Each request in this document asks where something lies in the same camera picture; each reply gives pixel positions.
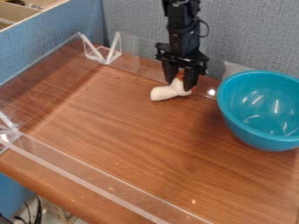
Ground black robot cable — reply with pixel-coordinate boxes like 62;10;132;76
193;17;210;39

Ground wooden shelf box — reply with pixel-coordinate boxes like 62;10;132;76
0;0;69;32

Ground white brown toy mushroom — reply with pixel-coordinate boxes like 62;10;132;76
150;73;192;102

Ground clear acrylic front barrier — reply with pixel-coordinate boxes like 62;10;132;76
0;111;212;224

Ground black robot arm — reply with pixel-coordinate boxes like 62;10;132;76
154;0;209;91

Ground black floor cables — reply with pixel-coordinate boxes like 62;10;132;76
0;195;44;224

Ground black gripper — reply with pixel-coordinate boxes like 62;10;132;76
154;43;209;91

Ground clear acrylic corner bracket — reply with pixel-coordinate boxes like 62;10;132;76
80;31;122;65

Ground blue plastic bowl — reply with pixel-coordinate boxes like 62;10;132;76
216;70;299;152

